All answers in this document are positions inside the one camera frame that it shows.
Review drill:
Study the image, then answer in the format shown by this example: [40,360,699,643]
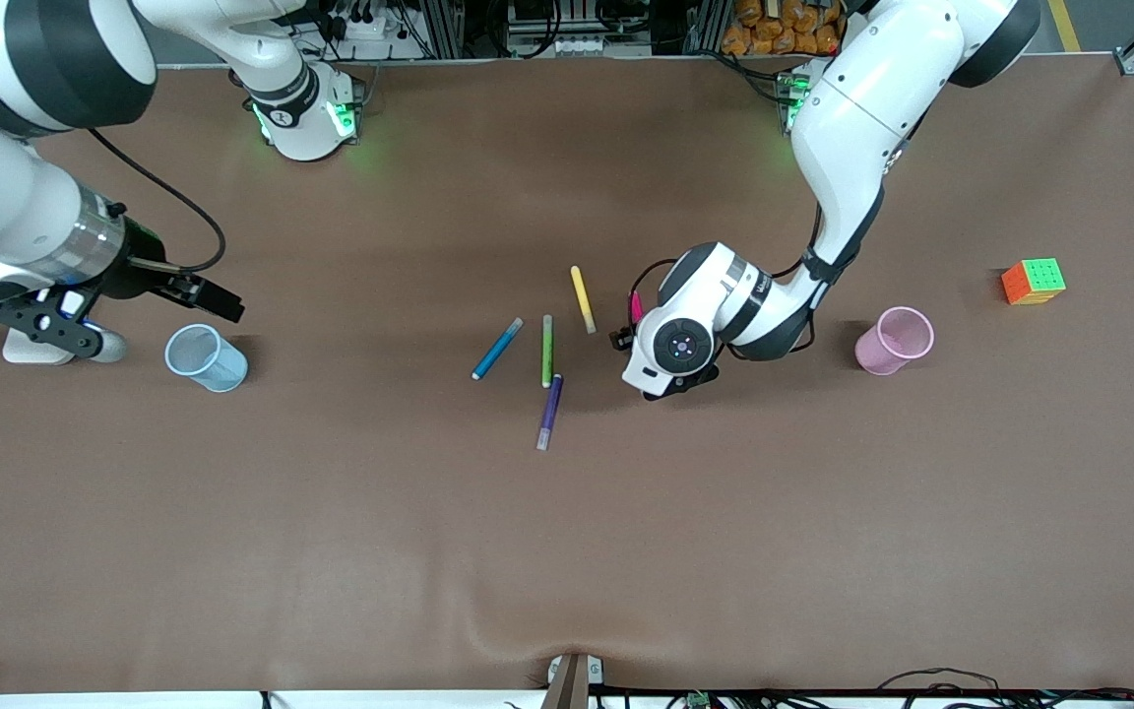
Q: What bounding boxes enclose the blue marker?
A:
[471,316,526,382]

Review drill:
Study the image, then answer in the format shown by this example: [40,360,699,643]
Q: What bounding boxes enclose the yellow marker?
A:
[569,264,599,336]

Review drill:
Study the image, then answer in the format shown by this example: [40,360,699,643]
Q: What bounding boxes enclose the translucent blue plastic cup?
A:
[164,323,250,394]

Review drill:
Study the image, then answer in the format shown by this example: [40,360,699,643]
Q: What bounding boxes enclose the purple marker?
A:
[535,372,566,453]

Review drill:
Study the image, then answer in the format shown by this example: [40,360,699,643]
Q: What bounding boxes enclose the white desk lamp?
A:
[2,328,86,366]

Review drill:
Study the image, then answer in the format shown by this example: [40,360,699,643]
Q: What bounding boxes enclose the translucent pink plastic cup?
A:
[853,305,936,377]

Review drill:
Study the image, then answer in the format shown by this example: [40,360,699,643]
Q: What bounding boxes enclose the white terminal block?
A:
[507,33,608,59]

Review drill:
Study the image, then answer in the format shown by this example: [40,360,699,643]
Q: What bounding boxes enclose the white power strip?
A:
[315,0,411,46]

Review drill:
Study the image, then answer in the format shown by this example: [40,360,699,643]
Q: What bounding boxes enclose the orange snack bags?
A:
[721,0,842,58]

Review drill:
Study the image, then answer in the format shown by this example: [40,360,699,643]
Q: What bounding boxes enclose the colourful puzzle cube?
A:
[1000,257,1068,307]

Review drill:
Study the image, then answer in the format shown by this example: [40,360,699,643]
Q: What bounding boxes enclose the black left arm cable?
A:
[630,202,826,361]

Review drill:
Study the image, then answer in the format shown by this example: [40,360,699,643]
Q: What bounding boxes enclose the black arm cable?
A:
[630,202,826,361]
[85,126,227,276]

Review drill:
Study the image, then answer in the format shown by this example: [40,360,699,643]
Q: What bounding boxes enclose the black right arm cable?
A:
[85,126,227,276]

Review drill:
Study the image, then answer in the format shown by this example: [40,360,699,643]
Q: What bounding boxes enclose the black cable under table edge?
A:
[876,668,1003,696]

